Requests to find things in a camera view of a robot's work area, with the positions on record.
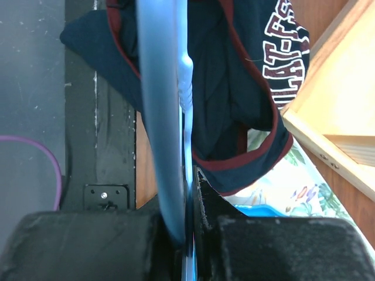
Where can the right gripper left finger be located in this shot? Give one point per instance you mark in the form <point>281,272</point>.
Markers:
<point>90,245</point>

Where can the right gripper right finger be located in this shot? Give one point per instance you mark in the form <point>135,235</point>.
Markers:
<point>233,246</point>

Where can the light blue wire hanger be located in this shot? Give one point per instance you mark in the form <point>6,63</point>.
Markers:
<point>166,78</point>

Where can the navy tank top red trim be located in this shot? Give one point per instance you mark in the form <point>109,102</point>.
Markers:
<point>250,59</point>

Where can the wooden hanger rack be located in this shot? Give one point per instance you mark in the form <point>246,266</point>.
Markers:
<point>333,114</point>

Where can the blue dotted plate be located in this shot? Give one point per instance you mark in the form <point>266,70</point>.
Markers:
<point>262,210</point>

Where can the floral leaf tray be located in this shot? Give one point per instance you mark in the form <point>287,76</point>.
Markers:
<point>294,187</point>

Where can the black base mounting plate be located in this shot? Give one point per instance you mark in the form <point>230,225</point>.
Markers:
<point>100,140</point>

